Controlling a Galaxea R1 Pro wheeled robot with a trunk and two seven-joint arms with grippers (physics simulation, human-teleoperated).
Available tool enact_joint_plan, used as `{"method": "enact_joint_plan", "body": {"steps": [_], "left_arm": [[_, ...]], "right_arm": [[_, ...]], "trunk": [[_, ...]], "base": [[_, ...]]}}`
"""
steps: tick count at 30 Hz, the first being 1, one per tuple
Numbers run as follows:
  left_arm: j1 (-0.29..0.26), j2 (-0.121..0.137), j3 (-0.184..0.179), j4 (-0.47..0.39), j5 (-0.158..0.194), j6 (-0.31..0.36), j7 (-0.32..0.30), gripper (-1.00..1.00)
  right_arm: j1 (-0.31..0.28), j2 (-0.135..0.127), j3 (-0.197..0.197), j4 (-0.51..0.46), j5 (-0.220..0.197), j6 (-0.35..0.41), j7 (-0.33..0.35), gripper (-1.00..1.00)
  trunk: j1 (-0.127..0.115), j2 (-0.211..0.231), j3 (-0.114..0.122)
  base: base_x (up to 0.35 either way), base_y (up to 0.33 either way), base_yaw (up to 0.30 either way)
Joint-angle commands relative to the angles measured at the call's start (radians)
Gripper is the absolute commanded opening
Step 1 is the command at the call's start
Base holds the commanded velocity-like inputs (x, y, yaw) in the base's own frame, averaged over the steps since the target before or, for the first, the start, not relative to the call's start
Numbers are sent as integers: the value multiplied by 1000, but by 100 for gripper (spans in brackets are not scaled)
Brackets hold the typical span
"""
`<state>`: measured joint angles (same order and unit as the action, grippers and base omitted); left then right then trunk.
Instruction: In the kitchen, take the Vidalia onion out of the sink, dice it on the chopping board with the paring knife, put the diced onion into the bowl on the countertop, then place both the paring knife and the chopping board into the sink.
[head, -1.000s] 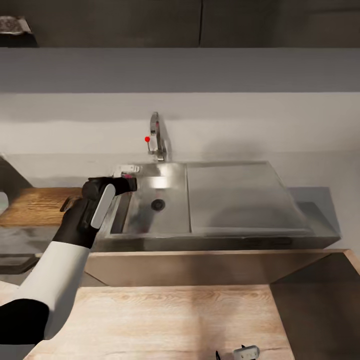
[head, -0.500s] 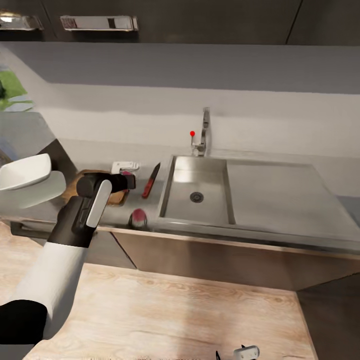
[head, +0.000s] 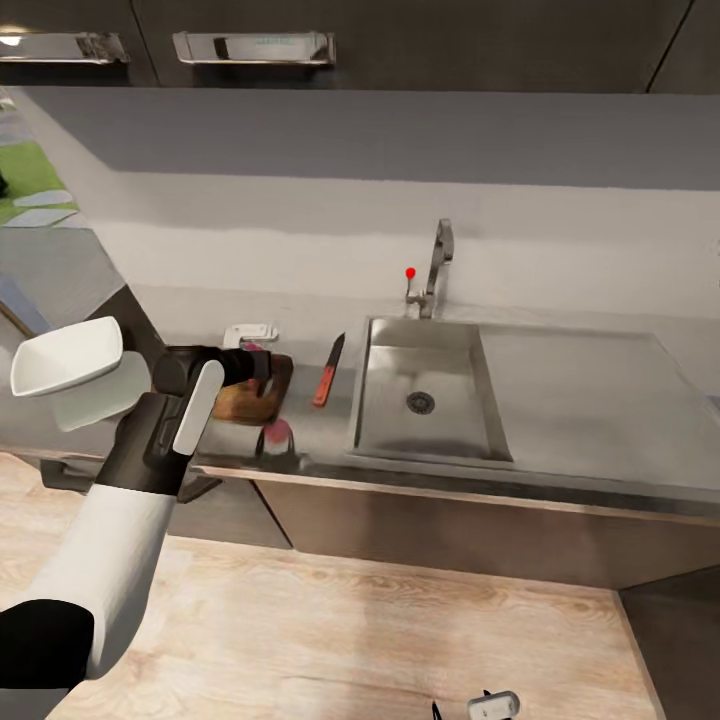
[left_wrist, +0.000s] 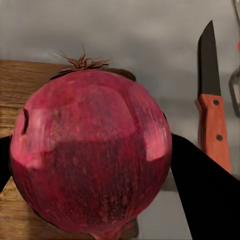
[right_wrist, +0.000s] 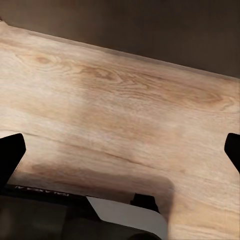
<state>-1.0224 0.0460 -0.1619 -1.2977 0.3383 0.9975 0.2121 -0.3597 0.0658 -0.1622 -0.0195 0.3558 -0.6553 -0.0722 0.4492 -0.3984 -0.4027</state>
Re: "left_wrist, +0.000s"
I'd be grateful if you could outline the parer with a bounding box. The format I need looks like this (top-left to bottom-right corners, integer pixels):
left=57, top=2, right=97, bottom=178
left=198, top=20, right=232, bottom=175

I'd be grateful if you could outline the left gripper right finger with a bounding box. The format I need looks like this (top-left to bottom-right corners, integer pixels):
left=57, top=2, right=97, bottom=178
left=170, top=133, right=240, bottom=240

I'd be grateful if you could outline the cutting board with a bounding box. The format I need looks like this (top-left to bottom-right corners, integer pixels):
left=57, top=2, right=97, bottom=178
left=0, top=59, right=137, bottom=240

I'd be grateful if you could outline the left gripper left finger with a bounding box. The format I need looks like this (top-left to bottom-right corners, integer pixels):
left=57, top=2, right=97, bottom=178
left=0, top=136, right=11, bottom=193

